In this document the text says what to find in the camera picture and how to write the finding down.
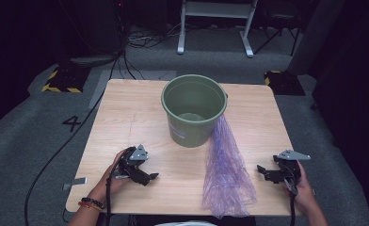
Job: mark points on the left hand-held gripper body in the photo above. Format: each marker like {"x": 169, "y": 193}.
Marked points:
{"x": 135, "y": 168}

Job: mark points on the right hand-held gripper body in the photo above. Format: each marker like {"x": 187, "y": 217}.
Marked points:
{"x": 289, "y": 168}

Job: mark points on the purple plastic bag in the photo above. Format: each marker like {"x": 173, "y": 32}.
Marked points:
{"x": 226, "y": 169}

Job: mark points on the green plastic bucket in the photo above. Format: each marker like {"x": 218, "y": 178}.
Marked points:
{"x": 201, "y": 135}

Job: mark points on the person's right hand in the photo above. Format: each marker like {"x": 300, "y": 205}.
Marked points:
{"x": 304, "y": 194}

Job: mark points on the person's left hand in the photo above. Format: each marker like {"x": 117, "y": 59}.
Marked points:
{"x": 105, "y": 185}

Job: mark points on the grey column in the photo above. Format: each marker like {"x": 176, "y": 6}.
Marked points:
{"x": 314, "y": 34}

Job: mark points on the black tripod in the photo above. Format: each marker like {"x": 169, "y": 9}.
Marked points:
{"x": 281, "y": 23}

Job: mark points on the white metal stand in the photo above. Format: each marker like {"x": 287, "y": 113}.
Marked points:
{"x": 217, "y": 9}

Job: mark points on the grey bracket at table edge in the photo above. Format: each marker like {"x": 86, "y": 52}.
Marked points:
{"x": 76, "y": 182}

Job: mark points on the black yellow striped base plate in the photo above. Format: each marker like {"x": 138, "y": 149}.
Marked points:
{"x": 284, "y": 83}
{"x": 65, "y": 80}

